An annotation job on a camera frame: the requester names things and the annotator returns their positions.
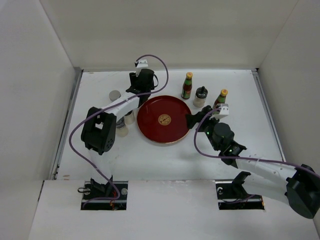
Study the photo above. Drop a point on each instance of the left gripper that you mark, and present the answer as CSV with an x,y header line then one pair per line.
x,y
134,78

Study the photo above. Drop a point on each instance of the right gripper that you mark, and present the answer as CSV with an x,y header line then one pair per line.
x,y
192,120

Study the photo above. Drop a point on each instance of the white bead jar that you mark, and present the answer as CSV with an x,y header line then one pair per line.
x,y
114,95

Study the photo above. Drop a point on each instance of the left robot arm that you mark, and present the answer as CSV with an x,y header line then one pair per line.
x,y
99,128

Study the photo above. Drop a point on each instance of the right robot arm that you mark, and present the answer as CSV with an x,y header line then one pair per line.
x,y
297,186

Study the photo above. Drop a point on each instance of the far black-lid seasoning jar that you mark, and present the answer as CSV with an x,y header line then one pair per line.
x,y
200,97

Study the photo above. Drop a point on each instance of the red round tray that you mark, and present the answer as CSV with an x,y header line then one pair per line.
x,y
162,119

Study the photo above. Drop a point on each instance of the left green-label sauce bottle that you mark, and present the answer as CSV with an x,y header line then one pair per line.
x,y
187,86

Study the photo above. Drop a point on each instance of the green-label sauce bottle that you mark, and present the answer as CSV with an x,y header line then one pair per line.
x,y
187,86
221,99

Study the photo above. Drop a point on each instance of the right green-label sauce bottle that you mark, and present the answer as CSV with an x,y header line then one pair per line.
x,y
221,99

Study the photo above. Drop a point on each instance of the small black-capped powder bottle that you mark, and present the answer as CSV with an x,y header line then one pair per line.
x,y
129,118

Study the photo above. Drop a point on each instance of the black-top grinder bottle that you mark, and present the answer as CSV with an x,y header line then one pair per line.
x,y
121,128

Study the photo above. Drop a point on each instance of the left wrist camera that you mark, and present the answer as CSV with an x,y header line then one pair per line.
x,y
141,63

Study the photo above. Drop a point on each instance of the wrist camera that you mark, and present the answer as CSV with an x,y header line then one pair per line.
x,y
221,112
141,63

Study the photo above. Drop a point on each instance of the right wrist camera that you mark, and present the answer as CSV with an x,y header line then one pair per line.
x,y
221,112

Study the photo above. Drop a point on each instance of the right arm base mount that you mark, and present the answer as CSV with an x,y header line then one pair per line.
x,y
235,198

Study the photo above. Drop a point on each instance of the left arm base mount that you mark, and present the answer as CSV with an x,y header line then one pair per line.
x,y
104,197

